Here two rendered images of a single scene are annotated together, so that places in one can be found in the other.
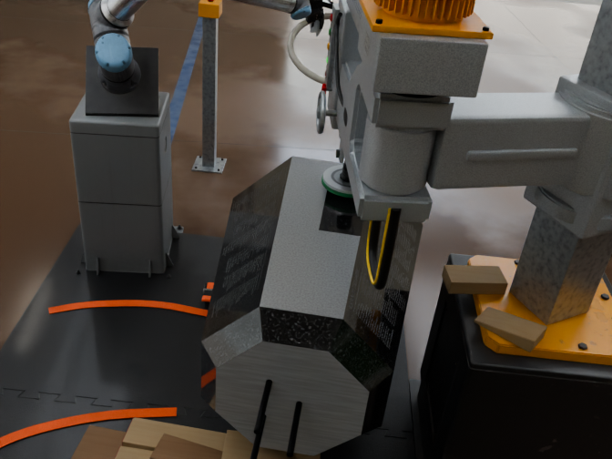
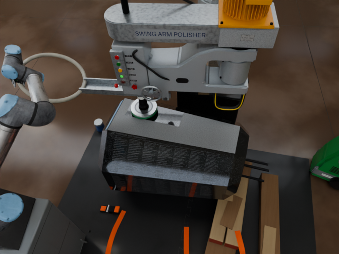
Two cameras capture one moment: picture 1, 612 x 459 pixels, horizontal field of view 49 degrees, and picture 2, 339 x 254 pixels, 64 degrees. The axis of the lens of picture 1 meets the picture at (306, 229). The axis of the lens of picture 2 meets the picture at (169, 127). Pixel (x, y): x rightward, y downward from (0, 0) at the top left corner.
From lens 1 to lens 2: 2.14 m
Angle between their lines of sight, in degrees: 54
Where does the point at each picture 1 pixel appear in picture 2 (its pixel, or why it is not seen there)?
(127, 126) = (42, 219)
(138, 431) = (217, 235)
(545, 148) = not seen: hidden behind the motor
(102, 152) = (43, 244)
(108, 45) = (6, 208)
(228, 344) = (236, 173)
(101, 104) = (14, 236)
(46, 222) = not seen: outside the picture
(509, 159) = not seen: hidden behind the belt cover
